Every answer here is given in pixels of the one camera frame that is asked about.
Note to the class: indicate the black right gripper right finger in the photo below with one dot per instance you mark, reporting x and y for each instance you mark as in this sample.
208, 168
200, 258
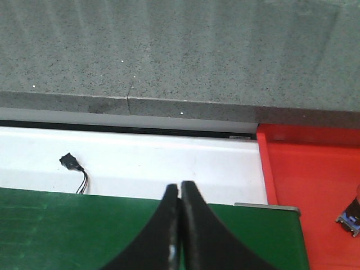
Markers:
207, 242

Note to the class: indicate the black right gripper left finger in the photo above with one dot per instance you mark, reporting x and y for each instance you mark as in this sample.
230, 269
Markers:
157, 246

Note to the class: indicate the red mushroom push button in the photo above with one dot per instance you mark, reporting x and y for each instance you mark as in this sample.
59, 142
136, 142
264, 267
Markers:
349, 218

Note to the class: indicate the green conveyor belt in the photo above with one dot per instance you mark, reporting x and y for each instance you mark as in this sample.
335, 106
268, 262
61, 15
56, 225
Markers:
50, 230

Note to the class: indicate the red plastic tray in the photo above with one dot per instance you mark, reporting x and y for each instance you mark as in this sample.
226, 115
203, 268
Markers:
315, 169

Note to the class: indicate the grey stone counter ledge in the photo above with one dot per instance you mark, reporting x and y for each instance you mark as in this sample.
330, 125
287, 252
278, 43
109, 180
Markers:
288, 62

